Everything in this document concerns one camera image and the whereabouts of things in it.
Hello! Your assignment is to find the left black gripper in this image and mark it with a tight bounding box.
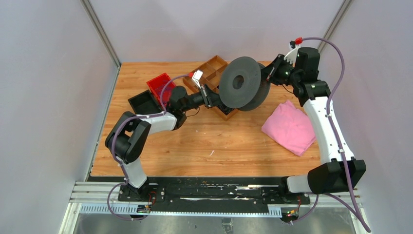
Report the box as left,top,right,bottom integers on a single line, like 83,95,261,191
181,84,229,114

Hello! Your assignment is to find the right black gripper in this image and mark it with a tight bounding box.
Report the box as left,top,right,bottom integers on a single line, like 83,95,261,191
256,54,300,86

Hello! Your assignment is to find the black cable spool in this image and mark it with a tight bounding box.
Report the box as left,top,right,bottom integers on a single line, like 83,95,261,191
218,56,271,112

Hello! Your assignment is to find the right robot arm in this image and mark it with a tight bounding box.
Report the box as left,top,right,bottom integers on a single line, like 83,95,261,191
259,47,366,203

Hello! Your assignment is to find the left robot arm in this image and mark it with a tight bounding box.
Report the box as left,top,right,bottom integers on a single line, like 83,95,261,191
105,85,222,201

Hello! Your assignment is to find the rolled green floral tie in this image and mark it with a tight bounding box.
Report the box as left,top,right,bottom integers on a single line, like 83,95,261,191
219,105,234,116

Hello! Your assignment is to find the wooden compartment tray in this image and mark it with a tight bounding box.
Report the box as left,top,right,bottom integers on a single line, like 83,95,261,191
192,55,238,121

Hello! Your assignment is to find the pink cloth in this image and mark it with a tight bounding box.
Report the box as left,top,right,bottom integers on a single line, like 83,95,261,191
262,100,316,156

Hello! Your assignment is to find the red plastic bin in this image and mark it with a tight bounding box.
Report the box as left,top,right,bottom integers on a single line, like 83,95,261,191
146,73,176,107

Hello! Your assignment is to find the black plastic bin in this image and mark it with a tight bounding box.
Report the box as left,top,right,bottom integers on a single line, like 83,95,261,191
128,90,161,115

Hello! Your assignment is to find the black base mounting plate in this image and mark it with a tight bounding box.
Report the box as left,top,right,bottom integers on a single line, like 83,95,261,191
117,176,310,214

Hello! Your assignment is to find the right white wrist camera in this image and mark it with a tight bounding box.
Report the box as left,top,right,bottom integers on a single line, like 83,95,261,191
283,44,301,66

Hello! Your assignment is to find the blue cable in red bin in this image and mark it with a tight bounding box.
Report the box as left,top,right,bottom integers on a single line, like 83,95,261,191
156,83,176,104

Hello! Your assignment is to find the aluminium frame rail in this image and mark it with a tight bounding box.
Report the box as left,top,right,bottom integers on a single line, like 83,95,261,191
80,0,121,69

